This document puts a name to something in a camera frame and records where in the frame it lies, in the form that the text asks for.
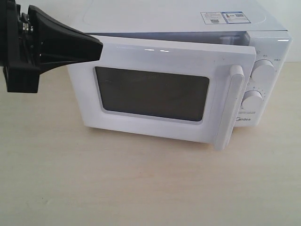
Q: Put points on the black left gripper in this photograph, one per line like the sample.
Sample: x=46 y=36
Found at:
x=57 y=44

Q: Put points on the white microwave door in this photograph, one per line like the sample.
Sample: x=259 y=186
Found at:
x=179 y=90

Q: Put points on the white plastic control knob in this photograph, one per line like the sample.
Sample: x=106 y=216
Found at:
x=263 y=71
x=252 y=100

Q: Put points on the white Midea microwave oven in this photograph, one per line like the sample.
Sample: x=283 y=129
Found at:
x=181 y=20

